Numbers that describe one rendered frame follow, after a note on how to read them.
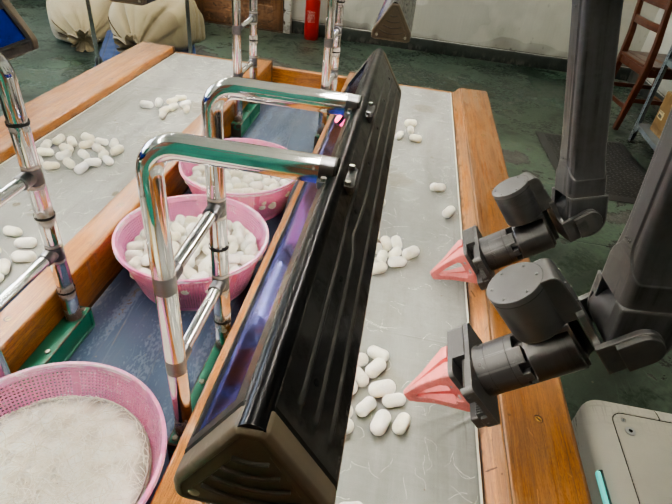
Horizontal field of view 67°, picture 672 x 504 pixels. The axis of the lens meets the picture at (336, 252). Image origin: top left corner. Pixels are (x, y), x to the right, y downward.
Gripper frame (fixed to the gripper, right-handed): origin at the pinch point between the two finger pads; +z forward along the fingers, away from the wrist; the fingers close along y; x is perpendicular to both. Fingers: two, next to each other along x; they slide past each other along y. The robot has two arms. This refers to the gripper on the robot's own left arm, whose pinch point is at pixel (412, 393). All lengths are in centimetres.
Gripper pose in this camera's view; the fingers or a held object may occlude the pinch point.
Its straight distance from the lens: 63.7
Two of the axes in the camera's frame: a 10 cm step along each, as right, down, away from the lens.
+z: -8.0, 4.0, 4.4
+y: -1.6, 5.7, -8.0
